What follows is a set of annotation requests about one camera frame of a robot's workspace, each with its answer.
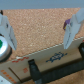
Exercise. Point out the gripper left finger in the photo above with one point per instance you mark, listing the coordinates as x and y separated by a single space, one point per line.
7 29

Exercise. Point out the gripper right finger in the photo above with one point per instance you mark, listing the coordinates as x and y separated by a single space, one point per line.
72 29

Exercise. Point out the green button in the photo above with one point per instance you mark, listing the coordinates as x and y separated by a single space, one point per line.
2 46

